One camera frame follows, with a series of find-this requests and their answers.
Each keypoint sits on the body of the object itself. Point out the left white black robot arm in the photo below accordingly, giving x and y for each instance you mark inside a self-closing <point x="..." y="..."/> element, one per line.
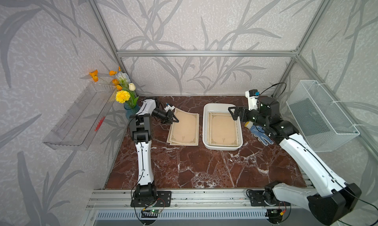
<point x="140" y="126"/>

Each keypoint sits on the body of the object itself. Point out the clear acrylic wall shelf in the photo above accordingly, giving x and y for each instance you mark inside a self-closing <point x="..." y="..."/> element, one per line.
<point x="76" y="129"/>

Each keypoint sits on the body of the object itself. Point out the beige stationery sheet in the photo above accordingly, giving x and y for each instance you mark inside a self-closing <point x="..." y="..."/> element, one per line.
<point x="169" y="135"/>
<point x="186" y="131"/>

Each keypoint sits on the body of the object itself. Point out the left green circuit board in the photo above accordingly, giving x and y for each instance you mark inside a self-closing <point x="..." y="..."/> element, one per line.
<point x="151" y="213"/>

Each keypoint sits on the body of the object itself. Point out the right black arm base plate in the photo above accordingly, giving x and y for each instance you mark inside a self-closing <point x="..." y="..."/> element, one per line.
<point x="264" y="198"/>

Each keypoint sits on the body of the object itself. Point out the aluminium front rail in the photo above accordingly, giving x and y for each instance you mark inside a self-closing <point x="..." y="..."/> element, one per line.
<point x="180" y="199"/>

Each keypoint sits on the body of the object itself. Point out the white plastic storage box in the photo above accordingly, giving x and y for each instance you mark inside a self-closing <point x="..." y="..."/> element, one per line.
<point x="221" y="108"/>

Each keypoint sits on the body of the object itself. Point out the beige stationery paper stack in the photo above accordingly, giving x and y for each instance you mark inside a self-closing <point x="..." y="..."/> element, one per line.
<point x="222" y="130"/>

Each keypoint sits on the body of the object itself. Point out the right circuit board with wires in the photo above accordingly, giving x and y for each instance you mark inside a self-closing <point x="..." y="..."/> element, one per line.
<point x="275" y="216"/>

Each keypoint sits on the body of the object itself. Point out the red pen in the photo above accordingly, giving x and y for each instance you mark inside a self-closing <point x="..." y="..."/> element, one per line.
<point x="99" y="124"/>

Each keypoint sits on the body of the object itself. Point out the white wire mesh basket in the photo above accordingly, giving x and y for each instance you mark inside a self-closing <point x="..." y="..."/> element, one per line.
<point x="322" y="122"/>

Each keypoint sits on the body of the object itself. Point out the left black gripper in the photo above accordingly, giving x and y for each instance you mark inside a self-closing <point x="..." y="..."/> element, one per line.
<point x="168" y="117"/>

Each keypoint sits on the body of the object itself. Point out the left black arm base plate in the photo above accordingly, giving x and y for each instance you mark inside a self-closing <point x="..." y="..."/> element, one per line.
<point x="158" y="199"/>

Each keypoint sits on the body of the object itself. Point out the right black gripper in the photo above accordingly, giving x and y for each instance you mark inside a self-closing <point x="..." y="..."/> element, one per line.
<point x="245" y="111"/>

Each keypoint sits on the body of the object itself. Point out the yellow orange artificial flowers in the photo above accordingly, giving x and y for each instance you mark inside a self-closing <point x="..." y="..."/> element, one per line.
<point x="126" y="90"/>

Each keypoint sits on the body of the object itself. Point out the aluminium cage frame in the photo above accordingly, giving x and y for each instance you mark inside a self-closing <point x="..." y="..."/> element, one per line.
<point x="225" y="47"/>

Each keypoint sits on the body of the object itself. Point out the blue glass vase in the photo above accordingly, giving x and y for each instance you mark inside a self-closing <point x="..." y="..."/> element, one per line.
<point x="130" y="111"/>

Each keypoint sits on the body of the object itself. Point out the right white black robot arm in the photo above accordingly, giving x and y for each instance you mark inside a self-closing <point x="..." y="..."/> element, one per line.
<point x="332" y="198"/>

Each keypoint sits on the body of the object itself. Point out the blue white dotted glove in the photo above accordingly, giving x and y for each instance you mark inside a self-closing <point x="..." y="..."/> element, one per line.
<point x="259" y="133"/>

